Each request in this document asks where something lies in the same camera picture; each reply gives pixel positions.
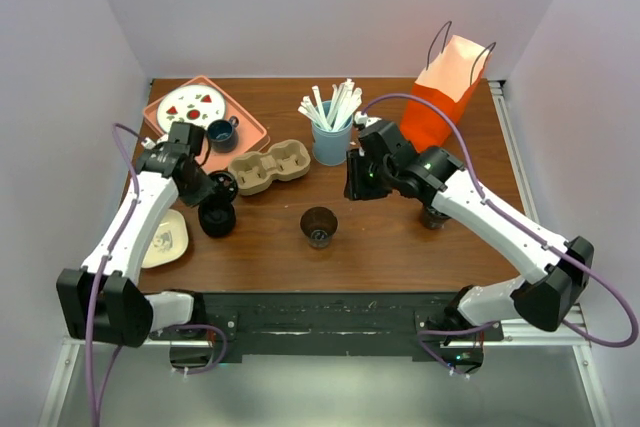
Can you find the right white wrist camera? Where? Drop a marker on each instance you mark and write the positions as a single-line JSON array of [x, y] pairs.
[[362, 120]]

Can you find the watermelon pattern plate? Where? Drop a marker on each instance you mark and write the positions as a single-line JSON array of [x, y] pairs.
[[196, 104]]

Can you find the black coffee cup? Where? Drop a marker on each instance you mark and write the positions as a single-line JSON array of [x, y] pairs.
[[433, 219], [319, 225]]

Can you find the dark blue mug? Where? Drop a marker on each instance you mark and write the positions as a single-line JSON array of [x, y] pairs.
[[222, 135]]

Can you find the white wrapped straws bundle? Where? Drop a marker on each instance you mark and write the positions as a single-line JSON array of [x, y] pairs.
[[344, 101]]

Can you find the stack of black lids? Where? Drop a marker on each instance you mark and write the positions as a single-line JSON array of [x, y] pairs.
[[217, 217]]

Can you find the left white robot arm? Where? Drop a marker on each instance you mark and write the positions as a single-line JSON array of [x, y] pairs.
[[100, 300]]

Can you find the black lid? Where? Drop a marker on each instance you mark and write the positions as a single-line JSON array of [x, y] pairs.
[[225, 186]]

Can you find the blue straw holder cup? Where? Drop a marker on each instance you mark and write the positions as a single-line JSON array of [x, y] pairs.
[[329, 148]]

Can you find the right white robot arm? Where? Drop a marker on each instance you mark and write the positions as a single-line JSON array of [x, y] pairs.
[[548, 283]]

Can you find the cardboard cup carrier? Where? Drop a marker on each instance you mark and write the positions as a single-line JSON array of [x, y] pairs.
[[255, 171]]

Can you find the aluminium frame rail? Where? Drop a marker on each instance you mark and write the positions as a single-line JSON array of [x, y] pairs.
[[582, 352]]

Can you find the cream panda plate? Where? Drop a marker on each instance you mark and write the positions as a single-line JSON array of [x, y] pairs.
[[169, 242]]

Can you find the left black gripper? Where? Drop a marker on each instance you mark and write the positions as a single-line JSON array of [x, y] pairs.
[[204, 192]]

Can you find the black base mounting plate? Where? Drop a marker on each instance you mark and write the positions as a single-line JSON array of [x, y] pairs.
[[395, 324]]

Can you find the orange paper bag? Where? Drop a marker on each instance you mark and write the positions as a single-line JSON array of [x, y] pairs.
[[451, 75]]

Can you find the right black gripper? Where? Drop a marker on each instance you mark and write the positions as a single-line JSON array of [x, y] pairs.
[[355, 188]]

